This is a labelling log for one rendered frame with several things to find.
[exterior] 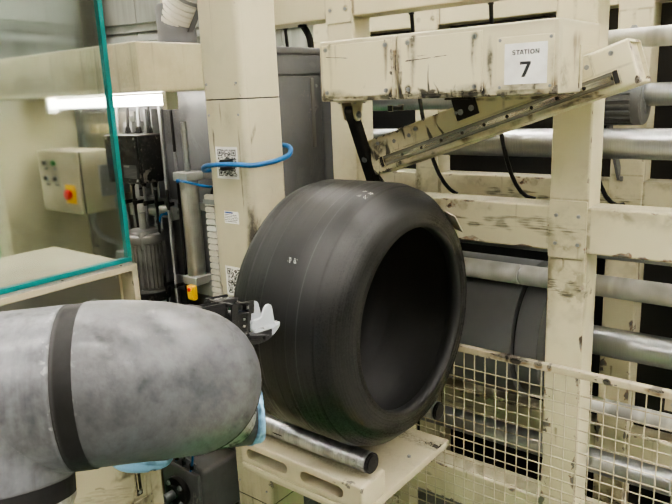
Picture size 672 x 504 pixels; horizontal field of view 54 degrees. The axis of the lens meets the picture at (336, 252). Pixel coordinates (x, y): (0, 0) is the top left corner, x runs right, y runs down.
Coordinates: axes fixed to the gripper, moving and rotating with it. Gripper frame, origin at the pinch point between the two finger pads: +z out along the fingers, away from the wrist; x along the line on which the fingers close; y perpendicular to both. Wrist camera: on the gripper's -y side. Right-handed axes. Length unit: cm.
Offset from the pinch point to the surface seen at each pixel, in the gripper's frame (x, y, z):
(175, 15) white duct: 83, 72, 42
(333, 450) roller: -1.2, -30.3, 18.3
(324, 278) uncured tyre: -7.8, 9.9, 5.2
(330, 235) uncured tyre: -5.6, 17.4, 9.4
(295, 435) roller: 9.8, -30.2, 18.4
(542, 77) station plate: -32, 49, 42
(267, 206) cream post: 26.9, 19.9, 25.6
